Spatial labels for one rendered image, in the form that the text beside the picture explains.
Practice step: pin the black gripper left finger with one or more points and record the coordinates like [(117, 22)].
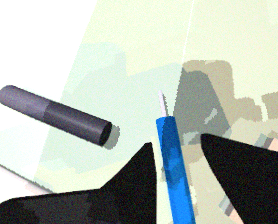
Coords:
[(129, 197)]

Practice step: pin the blue stylus with grey tip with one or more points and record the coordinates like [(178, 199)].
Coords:
[(173, 161)]

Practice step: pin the grey cylinder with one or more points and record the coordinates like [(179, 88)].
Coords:
[(65, 118)]

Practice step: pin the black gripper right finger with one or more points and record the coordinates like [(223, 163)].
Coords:
[(247, 174)]

